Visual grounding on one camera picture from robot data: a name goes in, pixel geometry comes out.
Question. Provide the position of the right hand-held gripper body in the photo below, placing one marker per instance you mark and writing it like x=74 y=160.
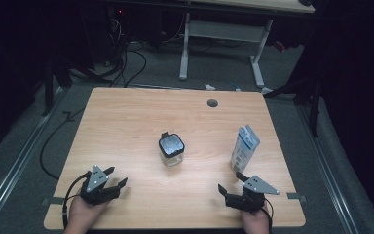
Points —
x=256 y=187

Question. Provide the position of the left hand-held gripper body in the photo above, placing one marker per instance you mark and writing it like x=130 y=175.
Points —
x=94 y=182

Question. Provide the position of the white and blue pouch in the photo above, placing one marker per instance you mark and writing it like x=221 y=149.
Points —
x=243 y=152

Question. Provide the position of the clear jar with black lid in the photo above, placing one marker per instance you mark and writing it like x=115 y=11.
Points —
x=171 y=144

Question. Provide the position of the person's left hand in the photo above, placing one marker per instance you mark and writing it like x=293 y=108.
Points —
x=82 y=213

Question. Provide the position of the person's right hand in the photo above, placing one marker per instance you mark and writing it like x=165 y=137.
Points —
x=256 y=222

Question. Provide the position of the grey tape strip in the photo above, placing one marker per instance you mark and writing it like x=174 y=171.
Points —
x=295 y=196
x=53 y=201

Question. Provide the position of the round black table grommet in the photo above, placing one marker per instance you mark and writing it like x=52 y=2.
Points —
x=212 y=103

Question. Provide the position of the small white floor item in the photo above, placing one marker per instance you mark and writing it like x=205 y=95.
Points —
x=209 y=87

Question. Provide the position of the black metal stand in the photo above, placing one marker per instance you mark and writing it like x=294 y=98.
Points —
x=48 y=91
x=314 y=110

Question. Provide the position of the small red object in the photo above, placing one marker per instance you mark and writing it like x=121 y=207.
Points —
x=280 y=46

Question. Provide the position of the metal floor rail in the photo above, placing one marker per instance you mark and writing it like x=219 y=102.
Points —
x=19 y=162
x=328 y=175

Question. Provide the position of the white frame desk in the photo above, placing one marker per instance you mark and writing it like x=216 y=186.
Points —
x=224 y=31

